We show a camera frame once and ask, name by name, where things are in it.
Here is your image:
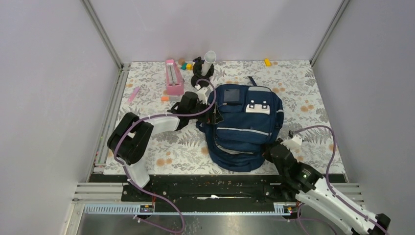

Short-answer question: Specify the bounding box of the brown round block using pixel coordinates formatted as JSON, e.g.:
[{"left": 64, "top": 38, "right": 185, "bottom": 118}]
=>
[{"left": 178, "top": 58, "right": 185, "bottom": 65}]

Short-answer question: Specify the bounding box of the white cylinder on stand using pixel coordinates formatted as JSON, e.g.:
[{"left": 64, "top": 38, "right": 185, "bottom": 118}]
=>
[{"left": 201, "top": 50, "right": 216, "bottom": 76}]

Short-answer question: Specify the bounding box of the yellow block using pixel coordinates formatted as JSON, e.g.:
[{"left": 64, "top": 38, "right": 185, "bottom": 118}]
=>
[{"left": 264, "top": 58, "right": 272, "bottom": 67}]

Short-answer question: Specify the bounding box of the black round stand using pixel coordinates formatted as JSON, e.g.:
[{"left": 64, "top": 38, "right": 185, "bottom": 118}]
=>
[{"left": 191, "top": 61, "right": 214, "bottom": 87}]

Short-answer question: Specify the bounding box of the pink rack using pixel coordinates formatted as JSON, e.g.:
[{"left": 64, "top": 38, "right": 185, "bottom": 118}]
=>
[{"left": 165, "top": 59, "right": 184, "bottom": 95}]

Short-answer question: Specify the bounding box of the green block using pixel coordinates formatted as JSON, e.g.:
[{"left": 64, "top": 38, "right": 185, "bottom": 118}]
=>
[{"left": 181, "top": 62, "right": 188, "bottom": 70}]

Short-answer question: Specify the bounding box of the navy blue backpack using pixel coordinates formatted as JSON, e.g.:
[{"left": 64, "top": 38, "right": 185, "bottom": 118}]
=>
[{"left": 196, "top": 77, "right": 284, "bottom": 172}]

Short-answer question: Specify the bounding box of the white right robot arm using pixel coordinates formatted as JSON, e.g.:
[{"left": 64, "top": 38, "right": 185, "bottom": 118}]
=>
[{"left": 263, "top": 139, "right": 391, "bottom": 235}]

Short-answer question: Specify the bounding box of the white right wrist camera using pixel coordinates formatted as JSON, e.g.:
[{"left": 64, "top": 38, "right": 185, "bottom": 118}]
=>
[{"left": 281, "top": 134, "right": 302, "bottom": 150}]

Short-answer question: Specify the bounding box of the purple block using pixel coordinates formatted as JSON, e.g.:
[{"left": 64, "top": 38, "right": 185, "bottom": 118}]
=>
[{"left": 193, "top": 57, "right": 204, "bottom": 63}]

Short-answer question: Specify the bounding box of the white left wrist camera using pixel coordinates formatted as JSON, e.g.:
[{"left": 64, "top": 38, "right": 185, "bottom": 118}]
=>
[{"left": 195, "top": 85, "right": 212, "bottom": 104}]

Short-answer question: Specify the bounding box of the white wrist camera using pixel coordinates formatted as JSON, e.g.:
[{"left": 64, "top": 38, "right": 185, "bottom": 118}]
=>
[
  {"left": 195, "top": 85, "right": 212, "bottom": 104},
  {"left": 281, "top": 134, "right": 302, "bottom": 150}
]

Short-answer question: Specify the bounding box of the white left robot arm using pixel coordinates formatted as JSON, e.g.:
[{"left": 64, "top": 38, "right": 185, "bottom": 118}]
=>
[{"left": 107, "top": 91, "right": 217, "bottom": 201}]

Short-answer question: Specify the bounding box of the pink highlighter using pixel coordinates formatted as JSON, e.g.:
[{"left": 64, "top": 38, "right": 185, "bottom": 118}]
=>
[{"left": 127, "top": 87, "right": 140, "bottom": 104}]

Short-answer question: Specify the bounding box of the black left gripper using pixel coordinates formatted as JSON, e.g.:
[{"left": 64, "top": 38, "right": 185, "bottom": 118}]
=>
[{"left": 188, "top": 99, "right": 223, "bottom": 125}]

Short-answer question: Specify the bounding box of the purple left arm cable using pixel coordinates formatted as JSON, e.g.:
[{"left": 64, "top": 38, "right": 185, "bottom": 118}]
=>
[{"left": 112, "top": 78, "right": 217, "bottom": 235}]

